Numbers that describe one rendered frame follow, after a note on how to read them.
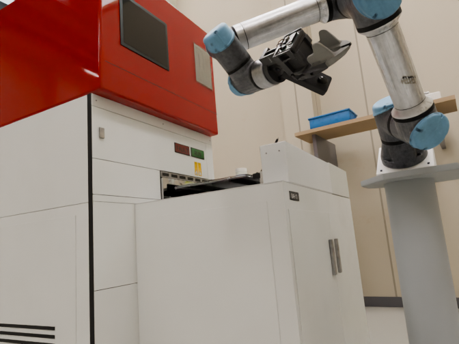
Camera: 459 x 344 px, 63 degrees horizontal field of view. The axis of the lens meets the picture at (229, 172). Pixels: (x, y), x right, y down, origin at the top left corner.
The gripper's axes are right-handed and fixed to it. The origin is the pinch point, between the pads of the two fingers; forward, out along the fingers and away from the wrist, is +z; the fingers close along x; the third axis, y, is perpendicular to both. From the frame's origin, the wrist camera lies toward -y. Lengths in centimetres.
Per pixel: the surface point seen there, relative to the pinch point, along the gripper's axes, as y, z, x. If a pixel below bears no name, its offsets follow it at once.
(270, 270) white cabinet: -41, -41, -37
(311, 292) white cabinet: -60, -39, -36
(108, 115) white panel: 17, -94, -10
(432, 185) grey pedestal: -68, -16, 11
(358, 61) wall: -147, -163, 203
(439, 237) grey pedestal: -76, -13, -3
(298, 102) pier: -130, -200, 148
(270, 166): -29, -48, -6
